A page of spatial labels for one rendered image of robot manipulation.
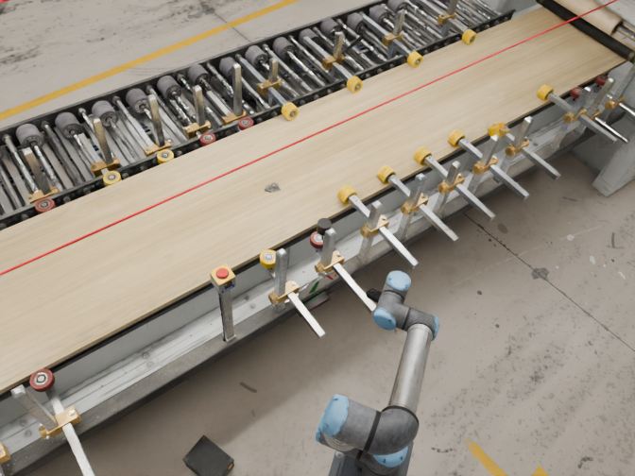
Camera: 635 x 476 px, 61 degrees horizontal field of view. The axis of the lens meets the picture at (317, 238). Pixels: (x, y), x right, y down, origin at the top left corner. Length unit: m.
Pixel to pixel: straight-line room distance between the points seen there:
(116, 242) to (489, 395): 2.16
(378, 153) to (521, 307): 1.43
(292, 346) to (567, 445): 1.59
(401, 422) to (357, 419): 0.12
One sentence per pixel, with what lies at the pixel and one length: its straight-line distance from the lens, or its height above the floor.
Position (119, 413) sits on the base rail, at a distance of 2.40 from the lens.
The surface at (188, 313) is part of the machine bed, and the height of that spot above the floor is 0.70.
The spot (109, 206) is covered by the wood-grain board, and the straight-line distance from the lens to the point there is 2.67.
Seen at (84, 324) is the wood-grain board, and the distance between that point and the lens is 2.35.
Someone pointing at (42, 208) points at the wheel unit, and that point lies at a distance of 2.75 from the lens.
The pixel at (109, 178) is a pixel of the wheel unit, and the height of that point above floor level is 0.90.
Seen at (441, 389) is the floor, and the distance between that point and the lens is 3.24.
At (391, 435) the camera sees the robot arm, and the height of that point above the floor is 1.42.
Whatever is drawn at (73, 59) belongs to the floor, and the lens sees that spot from 5.12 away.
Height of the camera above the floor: 2.90
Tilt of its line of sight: 54 degrees down
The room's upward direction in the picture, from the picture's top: 8 degrees clockwise
